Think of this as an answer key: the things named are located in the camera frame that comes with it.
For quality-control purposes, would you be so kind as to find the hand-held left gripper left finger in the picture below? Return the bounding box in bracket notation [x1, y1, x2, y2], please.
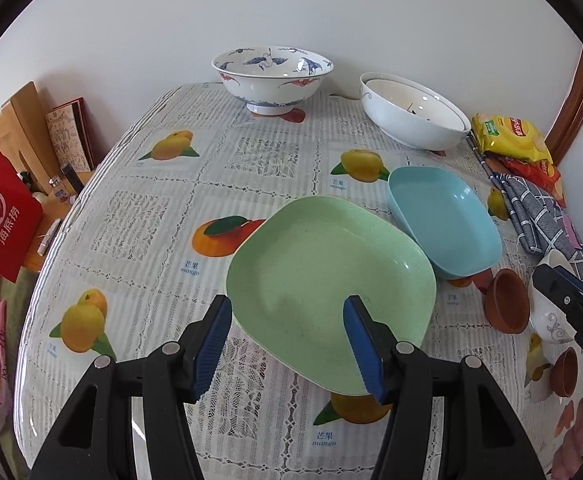
[29, 294, 233, 480]

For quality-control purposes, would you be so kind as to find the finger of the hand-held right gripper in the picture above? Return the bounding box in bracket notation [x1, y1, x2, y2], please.
[554, 266, 583, 313]
[532, 264, 583, 333]

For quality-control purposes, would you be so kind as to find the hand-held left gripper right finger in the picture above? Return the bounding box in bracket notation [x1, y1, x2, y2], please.
[342, 295, 555, 480]

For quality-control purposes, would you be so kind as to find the small white swirl bowl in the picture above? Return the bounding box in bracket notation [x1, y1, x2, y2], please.
[527, 249, 579, 345]

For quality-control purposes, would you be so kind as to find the small brown bowl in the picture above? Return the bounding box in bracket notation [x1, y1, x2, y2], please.
[550, 347, 579, 398]
[485, 268, 531, 335]

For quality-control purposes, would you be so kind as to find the green square plate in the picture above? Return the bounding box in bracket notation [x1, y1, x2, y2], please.
[226, 196, 438, 396]

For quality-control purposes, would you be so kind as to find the grey checked cloth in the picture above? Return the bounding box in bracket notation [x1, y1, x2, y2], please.
[465, 132, 583, 286]

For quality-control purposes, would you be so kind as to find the red chip bag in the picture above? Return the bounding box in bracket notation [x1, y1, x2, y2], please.
[486, 155, 567, 208]

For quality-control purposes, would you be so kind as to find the blue square plate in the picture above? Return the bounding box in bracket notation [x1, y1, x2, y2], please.
[386, 166, 503, 281]

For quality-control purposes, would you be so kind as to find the yellow chip bag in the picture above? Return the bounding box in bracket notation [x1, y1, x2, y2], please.
[472, 112, 555, 165]

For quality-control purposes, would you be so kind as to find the large white bowl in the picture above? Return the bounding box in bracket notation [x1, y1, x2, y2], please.
[360, 72, 472, 152]

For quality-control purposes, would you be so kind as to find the red paper bag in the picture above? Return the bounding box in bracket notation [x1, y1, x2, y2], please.
[0, 141, 45, 283]

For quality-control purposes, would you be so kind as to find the patterned book box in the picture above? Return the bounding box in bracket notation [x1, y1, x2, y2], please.
[46, 97, 96, 173]

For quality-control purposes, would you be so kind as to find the blue crane pattern bowl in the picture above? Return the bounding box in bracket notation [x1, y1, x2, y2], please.
[212, 46, 335, 116]

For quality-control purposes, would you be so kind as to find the wooden door frame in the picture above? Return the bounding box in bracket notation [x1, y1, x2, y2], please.
[544, 45, 583, 166]

